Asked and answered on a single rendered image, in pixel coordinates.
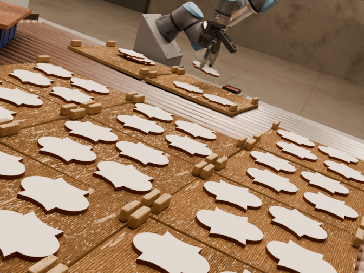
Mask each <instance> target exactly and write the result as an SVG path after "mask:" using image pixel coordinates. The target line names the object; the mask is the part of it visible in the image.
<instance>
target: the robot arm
mask: <svg viewBox="0 0 364 273"><path fill-rule="evenodd" d="M278 2H279V0H218V3H217V6H216V8H215V11H214V13H213V16H212V20H208V19H207V21H204V22H203V21H202V19H203V17H204V16H203V14H202V12H201V10H200V9H199V8H198V7H197V6H196V5H195V4H194V3H193V2H187V3H185V4H183V5H182V6H181V7H179V8H178V9H176V10H175V11H173V12H172V13H170V14H168V15H164V16H160V17H158V18H156V19H155V23H156V26H157V28H158V30H159V32H160V34H161V35H162V37H163V38H164V39H165V40H166V41H167V42H172V41H173V40H174V39H175V38H176V37H177V36H178V34H179V33H180V32H181V31H184V33H185V34H186V36H187V38H188V40H189V42H190V44H191V46H192V47H193V48H194V50H195V51H199V50H202V49H203V51H202V52H201V53H196V54H195V58H196V59H198V60H199V61H200V62H201V64H200V67H199V69H200V70H201V69H202V68H204V66H205V64H206V62H207V60H209V61H210V64H209V67H212V66H213V64H214V62H215V60H216V58H217V55H218V53H219V50H220V45H221V42H222V43H223V44H224V45H225V46H226V48H227V49H228V51H229V52H230V53H235V52H237V51H238V49H237V47H236V46H235V45H234V43H233V42H232V41H231V40H230V38H229V37H228V35H227V34H226V33H225V30H227V29H228V28H230V27H232V26H233V25H235V24H236V23H238V22H240V21H241V20H243V19H245V18H246V17H248V16H249V15H251V14H253V13H257V14H258V13H262V14H264V13H265V12H267V11H268V10H270V9H271V8H272V7H274V6H275V5H276V4H277V3H278ZM205 48H206V49H205Z"/></svg>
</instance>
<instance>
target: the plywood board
mask: <svg viewBox="0 0 364 273"><path fill-rule="evenodd" d="M31 13H32V9H28V8H24V7H21V6H18V5H13V4H10V3H6V2H2V1H0V29H4V30H8V29H9V28H11V27H12V26H13V25H15V24H16V23H18V22H19V21H21V20H22V19H24V18H26V17H27V16H29V15H30V14H31Z"/></svg>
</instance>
